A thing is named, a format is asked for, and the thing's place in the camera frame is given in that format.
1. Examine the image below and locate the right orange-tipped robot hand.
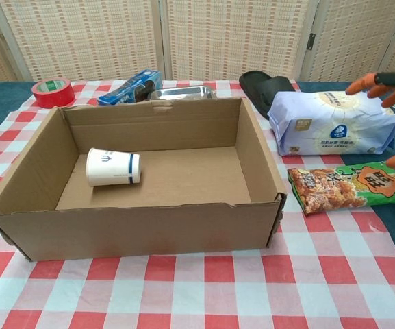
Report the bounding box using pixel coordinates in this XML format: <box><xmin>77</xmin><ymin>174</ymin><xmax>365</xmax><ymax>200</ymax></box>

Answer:
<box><xmin>346</xmin><ymin>70</ymin><xmax>395</xmax><ymax>169</ymax></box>

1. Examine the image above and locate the white tissue pack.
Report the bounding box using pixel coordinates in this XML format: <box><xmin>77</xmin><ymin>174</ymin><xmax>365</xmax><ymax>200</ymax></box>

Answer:
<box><xmin>267</xmin><ymin>90</ymin><xmax>395</xmax><ymax>157</ymax></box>

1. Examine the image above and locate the green snack bag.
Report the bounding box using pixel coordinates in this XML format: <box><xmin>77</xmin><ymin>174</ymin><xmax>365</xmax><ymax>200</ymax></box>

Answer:
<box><xmin>287</xmin><ymin>160</ymin><xmax>395</xmax><ymax>217</ymax></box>

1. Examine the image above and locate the white paper cup blue stripe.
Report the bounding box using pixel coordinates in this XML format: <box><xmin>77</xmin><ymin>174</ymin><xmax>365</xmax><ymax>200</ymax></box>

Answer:
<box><xmin>86</xmin><ymin>147</ymin><xmax>142</xmax><ymax>187</ymax></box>

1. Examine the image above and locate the blue cling wrap box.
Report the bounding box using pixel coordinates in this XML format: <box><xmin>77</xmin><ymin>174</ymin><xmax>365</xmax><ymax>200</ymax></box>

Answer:
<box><xmin>97</xmin><ymin>69</ymin><xmax>162</xmax><ymax>106</ymax></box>

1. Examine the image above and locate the red white checkered tablecloth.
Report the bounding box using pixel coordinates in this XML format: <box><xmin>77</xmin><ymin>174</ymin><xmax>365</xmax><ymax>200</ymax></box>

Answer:
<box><xmin>0</xmin><ymin>79</ymin><xmax>395</xmax><ymax>329</ymax></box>

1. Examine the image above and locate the brown cardboard box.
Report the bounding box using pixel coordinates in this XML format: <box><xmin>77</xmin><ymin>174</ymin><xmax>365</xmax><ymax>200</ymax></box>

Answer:
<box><xmin>0</xmin><ymin>97</ymin><xmax>288</xmax><ymax>263</ymax></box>

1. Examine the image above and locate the black slipper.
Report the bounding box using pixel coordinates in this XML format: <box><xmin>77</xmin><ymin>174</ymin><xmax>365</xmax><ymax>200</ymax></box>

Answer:
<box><xmin>238</xmin><ymin>70</ymin><xmax>297</xmax><ymax>121</ymax></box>

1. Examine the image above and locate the woven folding screen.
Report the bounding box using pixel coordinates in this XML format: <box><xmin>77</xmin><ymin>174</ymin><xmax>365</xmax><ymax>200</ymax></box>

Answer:
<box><xmin>0</xmin><ymin>0</ymin><xmax>395</xmax><ymax>84</ymax></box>

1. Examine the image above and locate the silver metal tray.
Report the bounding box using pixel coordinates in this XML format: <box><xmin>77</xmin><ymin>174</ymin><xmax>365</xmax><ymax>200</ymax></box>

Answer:
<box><xmin>147</xmin><ymin>85</ymin><xmax>218</xmax><ymax>102</ymax></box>

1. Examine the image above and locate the red tape roll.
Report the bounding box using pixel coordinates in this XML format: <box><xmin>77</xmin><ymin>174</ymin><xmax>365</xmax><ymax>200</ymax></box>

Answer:
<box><xmin>31</xmin><ymin>77</ymin><xmax>76</xmax><ymax>108</ymax></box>

